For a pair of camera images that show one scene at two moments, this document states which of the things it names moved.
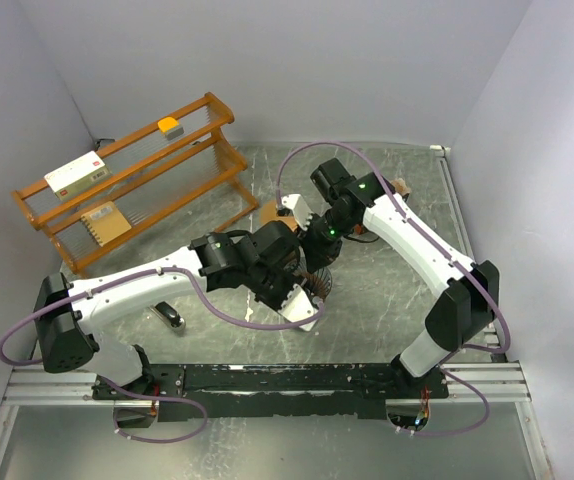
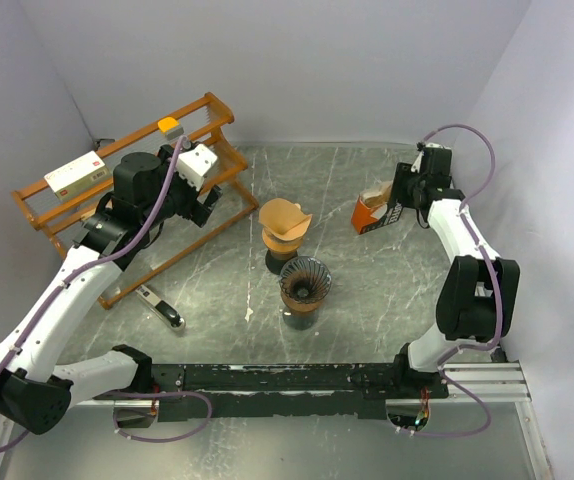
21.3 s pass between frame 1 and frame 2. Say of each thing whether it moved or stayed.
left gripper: moved
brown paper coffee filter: stayed
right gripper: moved
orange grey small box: stayed
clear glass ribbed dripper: stayed
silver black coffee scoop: stayed
